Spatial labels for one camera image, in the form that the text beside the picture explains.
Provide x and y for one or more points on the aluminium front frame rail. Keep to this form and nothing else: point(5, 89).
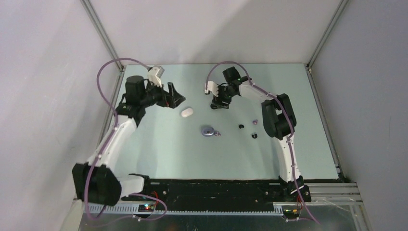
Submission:
point(334, 191)

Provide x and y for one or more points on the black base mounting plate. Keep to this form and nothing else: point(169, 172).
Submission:
point(218, 195)

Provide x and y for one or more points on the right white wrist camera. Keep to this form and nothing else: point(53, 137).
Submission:
point(211, 87)

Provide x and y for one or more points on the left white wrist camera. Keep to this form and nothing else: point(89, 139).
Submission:
point(154, 75)

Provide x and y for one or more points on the right aluminium frame post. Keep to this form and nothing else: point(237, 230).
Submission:
point(326, 33)

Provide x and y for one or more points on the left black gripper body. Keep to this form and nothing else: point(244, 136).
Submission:
point(162, 99)

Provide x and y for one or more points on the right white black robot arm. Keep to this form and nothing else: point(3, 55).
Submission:
point(278, 120)

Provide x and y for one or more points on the white earbud charging case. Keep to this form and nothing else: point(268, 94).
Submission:
point(187, 112)

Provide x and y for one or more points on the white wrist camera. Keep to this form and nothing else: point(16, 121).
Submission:
point(154, 75)
point(211, 87)

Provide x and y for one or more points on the left aluminium frame post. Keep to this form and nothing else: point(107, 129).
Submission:
point(98, 25)

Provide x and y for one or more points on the aluminium frame post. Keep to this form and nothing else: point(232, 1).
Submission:
point(326, 33)
point(98, 25)

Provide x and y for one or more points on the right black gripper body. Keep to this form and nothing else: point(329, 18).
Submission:
point(224, 94)

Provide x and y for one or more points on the purple earbud charging case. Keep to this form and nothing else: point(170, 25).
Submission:
point(208, 131)

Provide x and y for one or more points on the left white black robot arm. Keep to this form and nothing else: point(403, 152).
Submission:
point(95, 180)

